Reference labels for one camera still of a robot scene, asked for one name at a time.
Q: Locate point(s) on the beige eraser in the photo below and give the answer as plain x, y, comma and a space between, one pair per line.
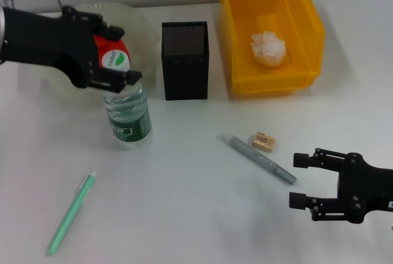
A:
263, 142

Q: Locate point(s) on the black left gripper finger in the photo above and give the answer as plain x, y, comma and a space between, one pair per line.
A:
116, 80
115, 33

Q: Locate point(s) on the yellow plastic bin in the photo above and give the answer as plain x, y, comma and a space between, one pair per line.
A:
276, 6

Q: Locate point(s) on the pale green glass fruit plate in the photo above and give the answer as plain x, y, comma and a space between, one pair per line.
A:
141, 40

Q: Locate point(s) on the grey marker pen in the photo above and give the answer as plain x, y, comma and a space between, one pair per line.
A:
258, 158

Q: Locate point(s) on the green pen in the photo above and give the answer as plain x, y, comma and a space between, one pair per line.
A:
72, 215

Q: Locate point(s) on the white paper ball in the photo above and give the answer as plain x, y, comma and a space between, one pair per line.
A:
268, 49

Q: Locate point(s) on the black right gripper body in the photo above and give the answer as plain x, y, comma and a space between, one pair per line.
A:
368, 190

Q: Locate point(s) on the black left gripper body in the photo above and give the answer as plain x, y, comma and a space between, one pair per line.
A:
46, 43

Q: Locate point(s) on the clear green-label water bottle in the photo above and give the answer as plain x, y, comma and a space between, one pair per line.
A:
129, 116

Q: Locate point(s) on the black mesh pen holder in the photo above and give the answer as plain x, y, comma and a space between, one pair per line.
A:
185, 70

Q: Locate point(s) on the orange fruit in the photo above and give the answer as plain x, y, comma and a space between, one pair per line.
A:
121, 46

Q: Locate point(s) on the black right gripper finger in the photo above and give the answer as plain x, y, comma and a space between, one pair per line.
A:
302, 159
297, 200

